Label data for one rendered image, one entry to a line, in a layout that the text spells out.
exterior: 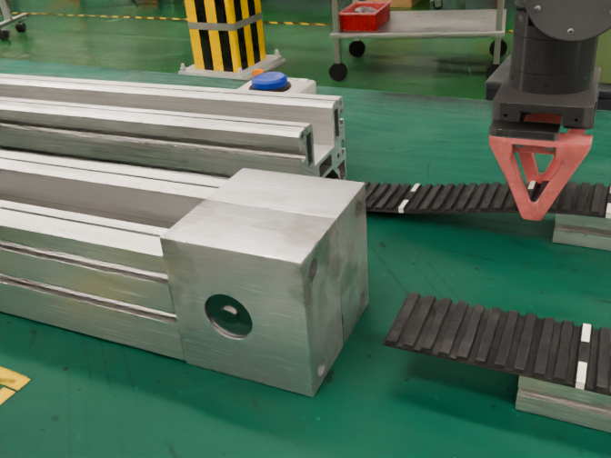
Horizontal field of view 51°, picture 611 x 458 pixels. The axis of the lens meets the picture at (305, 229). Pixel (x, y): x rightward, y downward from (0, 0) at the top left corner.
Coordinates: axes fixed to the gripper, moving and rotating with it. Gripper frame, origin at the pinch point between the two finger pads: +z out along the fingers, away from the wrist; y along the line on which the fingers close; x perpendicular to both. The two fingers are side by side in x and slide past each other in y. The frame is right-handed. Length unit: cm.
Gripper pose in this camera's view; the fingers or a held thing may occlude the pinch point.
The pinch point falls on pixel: (536, 194)
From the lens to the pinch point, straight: 54.4
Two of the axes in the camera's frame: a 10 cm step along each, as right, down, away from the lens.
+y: -4.0, 4.7, -7.9
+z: 0.7, 8.7, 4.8
